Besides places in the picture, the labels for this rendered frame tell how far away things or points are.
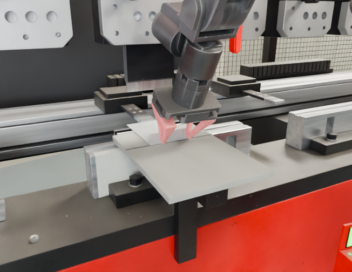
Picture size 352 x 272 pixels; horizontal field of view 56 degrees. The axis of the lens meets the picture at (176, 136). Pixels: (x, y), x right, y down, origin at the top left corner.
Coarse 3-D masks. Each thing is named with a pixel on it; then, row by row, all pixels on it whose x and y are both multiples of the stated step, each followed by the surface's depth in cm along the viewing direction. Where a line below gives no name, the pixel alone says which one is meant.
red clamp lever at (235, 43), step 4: (240, 28) 63; (240, 32) 64; (236, 36) 63; (240, 36) 64; (232, 40) 64; (236, 40) 64; (240, 40) 64; (232, 44) 64; (236, 44) 64; (240, 44) 64; (232, 48) 65; (236, 48) 64; (240, 48) 65; (232, 52) 66; (236, 52) 65
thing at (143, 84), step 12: (132, 48) 62; (144, 48) 63; (156, 48) 64; (132, 60) 63; (144, 60) 64; (156, 60) 65; (168, 60) 66; (132, 72) 64; (144, 72) 65; (156, 72) 66; (168, 72) 67; (132, 84) 65; (144, 84) 67; (156, 84) 68; (168, 84) 69
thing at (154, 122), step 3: (153, 120) 74; (156, 120) 74; (135, 123) 72; (138, 123) 72; (141, 123) 72; (144, 123) 72; (147, 123) 72; (150, 123) 72; (153, 123) 72; (156, 123) 72; (129, 126) 70; (132, 126) 70; (135, 126) 70; (138, 126) 70; (141, 126) 70; (144, 126) 70
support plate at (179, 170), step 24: (120, 144) 61; (144, 144) 61; (168, 144) 61; (192, 144) 61; (216, 144) 61; (144, 168) 51; (168, 168) 51; (192, 168) 51; (216, 168) 51; (240, 168) 51; (264, 168) 51; (168, 192) 45; (192, 192) 45
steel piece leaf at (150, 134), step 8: (136, 128) 68; (144, 128) 68; (152, 128) 68; (176, 128) 68; (184, 128) 63; (144, 136) 64; (152, 136) 60; (176, 136) 62; (184, 136) 63; (152, 144) 60
